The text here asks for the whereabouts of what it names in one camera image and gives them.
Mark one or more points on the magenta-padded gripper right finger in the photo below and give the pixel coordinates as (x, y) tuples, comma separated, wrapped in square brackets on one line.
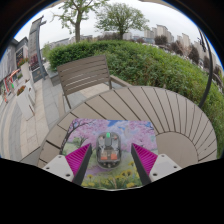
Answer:
[(165, 165)]

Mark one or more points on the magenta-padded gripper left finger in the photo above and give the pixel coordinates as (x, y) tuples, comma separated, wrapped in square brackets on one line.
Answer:
[(57, 165)]

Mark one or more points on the transparent computer mouse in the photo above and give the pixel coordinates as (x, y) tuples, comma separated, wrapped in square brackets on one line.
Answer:
[(108, 153)]

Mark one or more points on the flower print mouse pad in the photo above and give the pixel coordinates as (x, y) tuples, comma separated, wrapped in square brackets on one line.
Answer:
[(133, 133)]

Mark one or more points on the white flower planter box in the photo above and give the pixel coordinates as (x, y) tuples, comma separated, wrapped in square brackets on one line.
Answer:
[(25, 103), (25, 71)]

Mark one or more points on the brown slatted outdoor chair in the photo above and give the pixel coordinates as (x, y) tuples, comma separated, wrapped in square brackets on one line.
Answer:
[(83, 75)]

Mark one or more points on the green trimmed hedge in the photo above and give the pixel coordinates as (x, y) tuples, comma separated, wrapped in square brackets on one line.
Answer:
[(150, 63)]

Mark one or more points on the tall grey sign pillar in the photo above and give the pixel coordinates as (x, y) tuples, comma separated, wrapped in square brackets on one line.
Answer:
[(34, 46)]

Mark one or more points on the tree with bare trunk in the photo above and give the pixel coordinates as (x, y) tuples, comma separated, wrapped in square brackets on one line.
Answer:
[(77, 30)]

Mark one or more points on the round leafy green tree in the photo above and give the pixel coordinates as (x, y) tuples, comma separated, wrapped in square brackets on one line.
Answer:
[(121, 16)]

